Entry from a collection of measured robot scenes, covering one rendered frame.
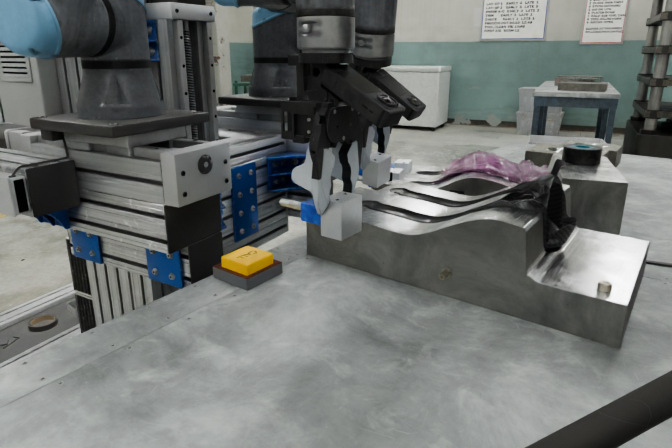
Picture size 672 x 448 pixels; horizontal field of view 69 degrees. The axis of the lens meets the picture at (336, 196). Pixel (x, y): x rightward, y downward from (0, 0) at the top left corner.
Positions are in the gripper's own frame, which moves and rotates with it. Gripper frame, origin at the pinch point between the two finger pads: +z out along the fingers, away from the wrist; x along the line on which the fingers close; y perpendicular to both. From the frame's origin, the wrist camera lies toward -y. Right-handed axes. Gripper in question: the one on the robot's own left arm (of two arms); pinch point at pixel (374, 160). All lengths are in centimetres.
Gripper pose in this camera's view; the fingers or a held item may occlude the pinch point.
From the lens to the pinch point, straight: 98.7
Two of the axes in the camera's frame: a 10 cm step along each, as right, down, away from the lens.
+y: -8.0, -3.0, 5.2
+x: -6.0, 3.6, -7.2
